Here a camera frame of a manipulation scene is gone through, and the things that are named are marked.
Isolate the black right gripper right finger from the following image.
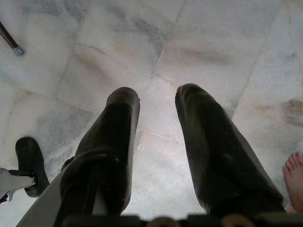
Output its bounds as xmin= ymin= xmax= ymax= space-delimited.
xmin=175 ymin=83 xmax=286 ymax=213

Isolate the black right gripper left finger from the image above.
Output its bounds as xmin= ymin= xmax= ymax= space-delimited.
xmin=54 ymin=87 xmax=141 ymax=225

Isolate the black robot foot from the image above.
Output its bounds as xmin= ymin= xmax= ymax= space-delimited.
xmin=15 ymin=137 xmax=50 ymax=198

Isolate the bare human foot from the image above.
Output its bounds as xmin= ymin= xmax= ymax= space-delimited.
xmin=283 ymin=152 xmax=303 ymax=213

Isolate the silver robot leg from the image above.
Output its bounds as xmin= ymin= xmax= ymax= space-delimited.
xmin=0 ymin=167 xmax=38 ymax=204

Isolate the brown chair leg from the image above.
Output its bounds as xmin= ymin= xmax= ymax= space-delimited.
xmin=0 ymin=21 xmax=25 ymax=56

